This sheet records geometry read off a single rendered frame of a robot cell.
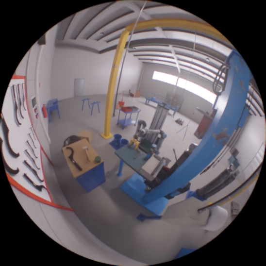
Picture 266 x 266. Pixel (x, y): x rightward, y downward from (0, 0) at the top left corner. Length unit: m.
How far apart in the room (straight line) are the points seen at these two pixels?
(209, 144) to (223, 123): 0.21
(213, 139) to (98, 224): 2.30
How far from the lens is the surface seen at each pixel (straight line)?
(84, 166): 1.42
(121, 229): 2.18
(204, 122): 1.08
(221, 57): 5.89
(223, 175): 2.39
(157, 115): 2.31
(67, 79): 10.41
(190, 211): 0.79
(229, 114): 0.79
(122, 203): 2.15
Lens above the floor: 2.13
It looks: 33 degrees down
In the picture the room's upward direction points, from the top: 15 degrees clockwise
